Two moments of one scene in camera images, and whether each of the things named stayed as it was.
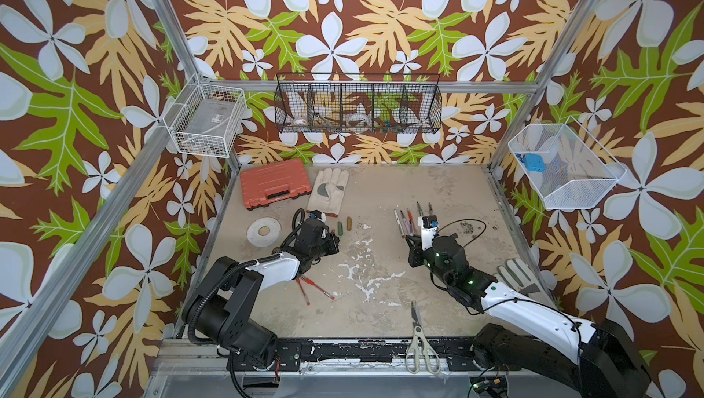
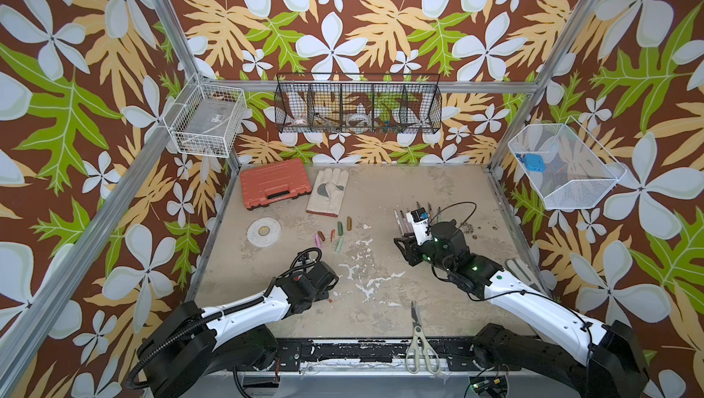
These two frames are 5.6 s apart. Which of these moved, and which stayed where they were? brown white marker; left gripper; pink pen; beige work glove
Moved: left gripper
Stayed: pink pen; brown white marker; beige work glove
